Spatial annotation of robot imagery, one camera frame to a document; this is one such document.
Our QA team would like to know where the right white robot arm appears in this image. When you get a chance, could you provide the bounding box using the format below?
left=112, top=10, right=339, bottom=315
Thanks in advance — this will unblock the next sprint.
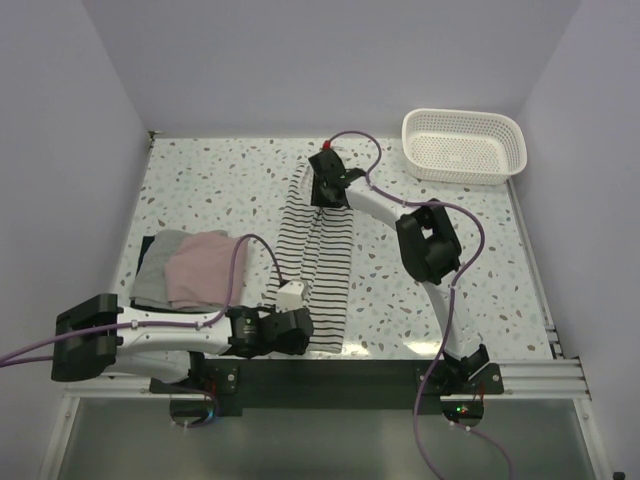
left=309, top=149, right=490, bottom=394

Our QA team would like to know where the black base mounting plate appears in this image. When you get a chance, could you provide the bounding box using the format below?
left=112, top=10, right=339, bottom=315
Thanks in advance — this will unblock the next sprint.
left=149, top=354, right=505, bottom=416

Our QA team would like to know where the pink folded tank top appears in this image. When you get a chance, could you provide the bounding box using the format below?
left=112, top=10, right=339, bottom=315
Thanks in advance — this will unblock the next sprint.
left=164, top=232, right=247, bottom=310

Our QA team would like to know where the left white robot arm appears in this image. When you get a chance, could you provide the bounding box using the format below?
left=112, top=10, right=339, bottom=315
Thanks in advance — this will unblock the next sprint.
left=51, top=293, right=314, bottom=392

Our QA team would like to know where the navy folded tank top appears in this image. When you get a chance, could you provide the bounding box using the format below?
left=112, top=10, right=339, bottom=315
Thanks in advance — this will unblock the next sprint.
left=136, top=236, right=155, bottom=273

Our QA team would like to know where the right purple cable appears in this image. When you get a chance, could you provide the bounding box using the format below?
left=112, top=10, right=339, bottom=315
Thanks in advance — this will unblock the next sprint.
left=329, top=130, right=516, bottom=480

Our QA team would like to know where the black white striped tank top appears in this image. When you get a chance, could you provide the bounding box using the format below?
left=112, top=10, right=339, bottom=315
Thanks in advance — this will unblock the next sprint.
left=265, top=163, right=354, bottom=353

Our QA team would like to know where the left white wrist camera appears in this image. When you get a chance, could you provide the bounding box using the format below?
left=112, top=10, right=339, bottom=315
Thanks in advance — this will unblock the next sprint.
left=275, top=279, right=308, bottom=312

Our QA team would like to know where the white plastic basket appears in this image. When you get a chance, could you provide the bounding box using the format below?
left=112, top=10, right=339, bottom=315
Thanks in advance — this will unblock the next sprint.
left=401, top=108, right=528, bottom=186

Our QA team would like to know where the grey folded tank top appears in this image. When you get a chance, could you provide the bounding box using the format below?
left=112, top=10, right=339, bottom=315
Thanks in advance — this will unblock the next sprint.
left=130, top=230, right=190, bottom=310

